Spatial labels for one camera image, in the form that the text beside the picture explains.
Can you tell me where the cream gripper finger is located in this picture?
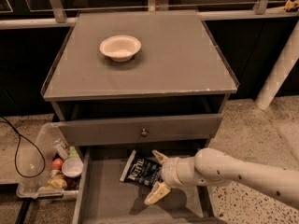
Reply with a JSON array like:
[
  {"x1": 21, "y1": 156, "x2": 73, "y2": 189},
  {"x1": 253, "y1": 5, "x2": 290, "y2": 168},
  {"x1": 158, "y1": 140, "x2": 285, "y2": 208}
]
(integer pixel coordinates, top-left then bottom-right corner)
[
  {"x1": 144, "y1": 182, "x2": 171, "y2": 205},
  {"x1": 152, "y1": 150, "x2": 168, "y2": 165}
]

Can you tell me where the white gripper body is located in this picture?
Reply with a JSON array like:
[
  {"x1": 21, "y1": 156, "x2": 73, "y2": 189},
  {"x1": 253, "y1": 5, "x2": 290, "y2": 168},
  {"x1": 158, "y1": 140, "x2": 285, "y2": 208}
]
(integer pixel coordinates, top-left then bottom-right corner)
[{"x1": 162, "y1": 157, "x2": 196, "y2": 188}]

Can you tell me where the blue Kettle chip bag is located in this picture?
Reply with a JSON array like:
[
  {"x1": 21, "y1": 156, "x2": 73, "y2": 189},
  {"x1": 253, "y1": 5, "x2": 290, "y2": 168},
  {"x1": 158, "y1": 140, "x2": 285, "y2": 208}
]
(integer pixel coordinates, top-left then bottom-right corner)
[{"x1": 120, "y1": 150, "x2": 162, "y2": 188}]

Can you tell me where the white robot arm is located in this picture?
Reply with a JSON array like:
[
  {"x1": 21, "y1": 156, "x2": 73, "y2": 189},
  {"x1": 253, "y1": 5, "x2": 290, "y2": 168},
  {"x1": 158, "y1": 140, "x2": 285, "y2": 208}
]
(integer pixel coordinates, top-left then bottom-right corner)
[{"x1": 145, "y1": 148, "x2": 299, "y2": 209}]

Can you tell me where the round brass drawer knob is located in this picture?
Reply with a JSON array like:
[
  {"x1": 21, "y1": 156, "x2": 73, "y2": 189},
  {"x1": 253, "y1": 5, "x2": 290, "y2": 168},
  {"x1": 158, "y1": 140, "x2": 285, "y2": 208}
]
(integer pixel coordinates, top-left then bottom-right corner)
[{"x1": 140, "y1": 128, "x2": 149, "y2": 137}]

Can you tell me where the grey top drawer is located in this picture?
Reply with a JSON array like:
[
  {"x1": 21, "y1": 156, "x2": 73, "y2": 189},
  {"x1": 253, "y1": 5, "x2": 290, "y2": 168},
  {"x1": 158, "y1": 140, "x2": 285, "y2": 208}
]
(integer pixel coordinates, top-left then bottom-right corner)
[{"x1": 61, "y1": 114, "x2": 222, "y2": 146}]

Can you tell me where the grey open middle drawer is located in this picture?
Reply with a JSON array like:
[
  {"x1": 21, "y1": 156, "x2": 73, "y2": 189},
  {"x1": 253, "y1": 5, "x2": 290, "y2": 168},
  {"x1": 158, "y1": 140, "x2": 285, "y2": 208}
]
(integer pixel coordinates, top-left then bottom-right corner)
[{"x1": 72, "y1": 147, "x2": 225, "y2": 224}]

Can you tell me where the grey wooden drawer cabinet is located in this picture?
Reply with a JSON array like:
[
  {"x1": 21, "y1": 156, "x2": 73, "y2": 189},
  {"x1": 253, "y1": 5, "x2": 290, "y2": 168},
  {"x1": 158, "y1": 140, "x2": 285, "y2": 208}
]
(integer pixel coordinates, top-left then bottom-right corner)
[{"x1": 40, "y1": 10, "x2": 240, "y2": 224}]

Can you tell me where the yellow snack bag in bin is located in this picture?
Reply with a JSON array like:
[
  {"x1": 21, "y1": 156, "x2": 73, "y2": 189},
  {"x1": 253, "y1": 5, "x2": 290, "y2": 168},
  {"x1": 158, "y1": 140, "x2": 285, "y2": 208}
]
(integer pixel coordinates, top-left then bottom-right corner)
[{"x1": 47, "y1": 175, "x2": 67, "y2": 189}]

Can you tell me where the white paper bowl on counter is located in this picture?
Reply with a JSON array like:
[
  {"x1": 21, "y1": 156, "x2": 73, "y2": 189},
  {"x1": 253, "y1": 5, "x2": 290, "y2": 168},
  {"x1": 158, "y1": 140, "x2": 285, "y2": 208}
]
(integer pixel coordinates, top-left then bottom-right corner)
[{"x1": 99, "y1": 35, "x2": 141, "y2": 63}]

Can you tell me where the green packet in bin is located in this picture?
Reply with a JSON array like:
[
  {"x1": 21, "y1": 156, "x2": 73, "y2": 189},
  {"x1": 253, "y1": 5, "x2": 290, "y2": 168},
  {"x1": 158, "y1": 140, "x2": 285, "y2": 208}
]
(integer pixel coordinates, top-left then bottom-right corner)
[{"x1": 69, "y1": 147, "x2": 78, "y2": 158}]

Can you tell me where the small white bowl in bin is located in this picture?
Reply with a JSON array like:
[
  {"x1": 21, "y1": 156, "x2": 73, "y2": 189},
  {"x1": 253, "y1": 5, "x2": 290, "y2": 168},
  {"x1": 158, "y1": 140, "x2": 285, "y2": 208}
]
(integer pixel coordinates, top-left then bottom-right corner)
[{"x1": 62, "y1": 157, "x2": 83, "y2": 178}]

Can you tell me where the white labelled bottle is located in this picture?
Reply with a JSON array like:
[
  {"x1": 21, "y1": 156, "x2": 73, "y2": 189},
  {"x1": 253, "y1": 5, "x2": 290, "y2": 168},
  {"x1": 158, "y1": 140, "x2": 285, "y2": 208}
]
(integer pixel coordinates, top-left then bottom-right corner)
[{"x1": 52, "y1": 139, "x2": 69, "y2": 161}]

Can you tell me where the orange round fruit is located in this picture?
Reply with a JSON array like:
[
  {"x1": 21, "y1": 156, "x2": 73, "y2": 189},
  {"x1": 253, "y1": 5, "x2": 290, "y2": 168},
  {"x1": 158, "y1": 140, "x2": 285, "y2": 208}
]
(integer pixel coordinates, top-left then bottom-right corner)
[{"x1": 51, "y1": 158, "x2": 64, "y2": 170}]

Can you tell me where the clear plastic storage bin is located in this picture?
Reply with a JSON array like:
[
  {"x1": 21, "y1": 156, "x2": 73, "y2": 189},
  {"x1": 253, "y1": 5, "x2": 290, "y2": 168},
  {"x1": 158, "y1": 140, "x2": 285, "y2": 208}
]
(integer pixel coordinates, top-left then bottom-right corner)
[{"x1": 17, "y1": 122, "x2": 80, "y2": 199}]

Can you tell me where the grey metal railing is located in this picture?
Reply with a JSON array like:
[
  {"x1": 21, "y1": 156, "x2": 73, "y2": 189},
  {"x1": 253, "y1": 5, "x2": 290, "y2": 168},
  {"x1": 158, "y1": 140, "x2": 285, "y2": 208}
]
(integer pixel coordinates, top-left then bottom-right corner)
[{"x1": 0, "y1": 0, "x2": 298, "y2": 30}]

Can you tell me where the white diagonal support pole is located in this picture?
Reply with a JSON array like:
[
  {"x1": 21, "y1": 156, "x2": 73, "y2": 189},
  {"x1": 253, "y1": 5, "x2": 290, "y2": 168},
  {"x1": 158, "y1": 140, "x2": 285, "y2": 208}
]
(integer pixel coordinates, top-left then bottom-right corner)
[{"x1": 255, "y1": 22, "x2": 299, "y2": 110}]

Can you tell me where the black floor cable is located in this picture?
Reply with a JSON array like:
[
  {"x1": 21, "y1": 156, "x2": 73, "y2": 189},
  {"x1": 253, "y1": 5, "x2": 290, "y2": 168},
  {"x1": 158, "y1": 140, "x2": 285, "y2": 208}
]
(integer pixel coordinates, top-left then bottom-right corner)
[{"x1": 0, "y1": 116, "x2": 47, "y2": 179}]

